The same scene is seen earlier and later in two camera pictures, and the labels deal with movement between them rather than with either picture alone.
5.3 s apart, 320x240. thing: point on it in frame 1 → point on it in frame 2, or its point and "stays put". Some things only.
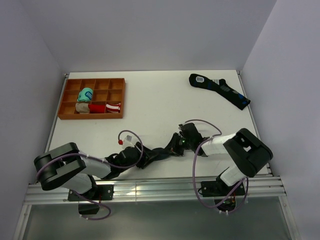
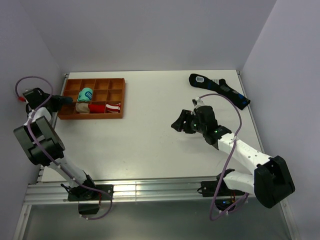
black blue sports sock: (221, 86) stays put
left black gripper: (144, 157) → (58, 101)
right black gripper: (174, 143) → (178, 125)
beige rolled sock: (82, 108) stays put
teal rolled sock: (85, 95) stays put
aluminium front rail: (39, 193) stays put
